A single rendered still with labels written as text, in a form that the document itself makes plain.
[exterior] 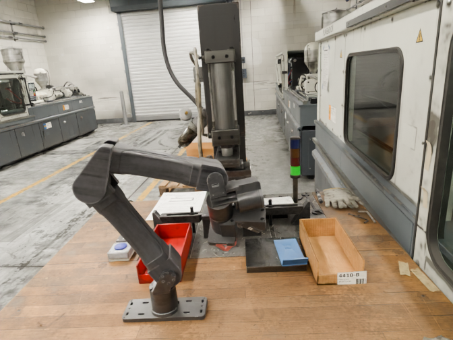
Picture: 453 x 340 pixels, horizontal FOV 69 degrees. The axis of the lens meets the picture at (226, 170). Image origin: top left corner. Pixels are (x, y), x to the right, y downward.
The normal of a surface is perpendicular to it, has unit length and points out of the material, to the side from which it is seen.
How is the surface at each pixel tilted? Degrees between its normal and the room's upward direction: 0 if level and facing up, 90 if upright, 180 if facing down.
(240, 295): 0
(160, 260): 89
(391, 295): 0
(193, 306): 0
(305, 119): 90
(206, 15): 90
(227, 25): 90
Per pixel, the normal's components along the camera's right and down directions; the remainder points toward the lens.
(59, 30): -0.09, 0.30
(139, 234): 0.19, 0.26
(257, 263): -0.07, -0.95
